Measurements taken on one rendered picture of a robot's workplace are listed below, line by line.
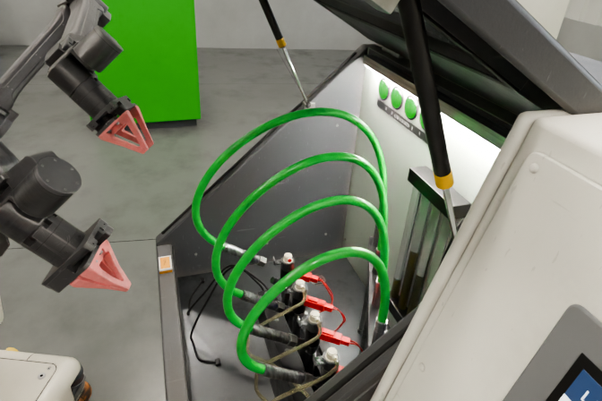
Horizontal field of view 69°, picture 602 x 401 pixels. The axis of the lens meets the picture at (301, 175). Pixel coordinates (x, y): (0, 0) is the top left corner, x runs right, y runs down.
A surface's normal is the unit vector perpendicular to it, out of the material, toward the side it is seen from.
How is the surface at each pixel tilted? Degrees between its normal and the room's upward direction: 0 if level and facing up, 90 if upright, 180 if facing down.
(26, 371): 0
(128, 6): 90
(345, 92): 90
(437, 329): 76
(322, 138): 90
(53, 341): 0
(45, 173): 45
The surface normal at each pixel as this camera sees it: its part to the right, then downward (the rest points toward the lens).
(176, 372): 0.06, -0.87
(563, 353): -0.91, -0.11
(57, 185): 0.75, -0.57
